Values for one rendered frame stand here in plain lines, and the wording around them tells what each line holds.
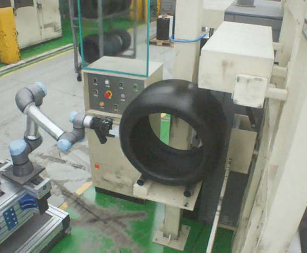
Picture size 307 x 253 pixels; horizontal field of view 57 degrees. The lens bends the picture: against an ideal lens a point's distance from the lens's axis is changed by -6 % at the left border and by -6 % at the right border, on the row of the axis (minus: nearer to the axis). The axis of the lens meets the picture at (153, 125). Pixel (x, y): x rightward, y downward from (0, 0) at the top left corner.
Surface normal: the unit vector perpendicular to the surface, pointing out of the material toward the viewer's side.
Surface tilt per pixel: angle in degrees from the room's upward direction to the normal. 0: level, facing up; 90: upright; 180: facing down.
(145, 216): 0
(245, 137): 90
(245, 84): 72
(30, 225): 0
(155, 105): 80
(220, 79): 90
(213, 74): 90
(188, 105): 46
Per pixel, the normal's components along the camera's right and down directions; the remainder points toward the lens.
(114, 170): -0.33, 0.46
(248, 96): -0.30, 0.18
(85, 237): 0.03, -0.87
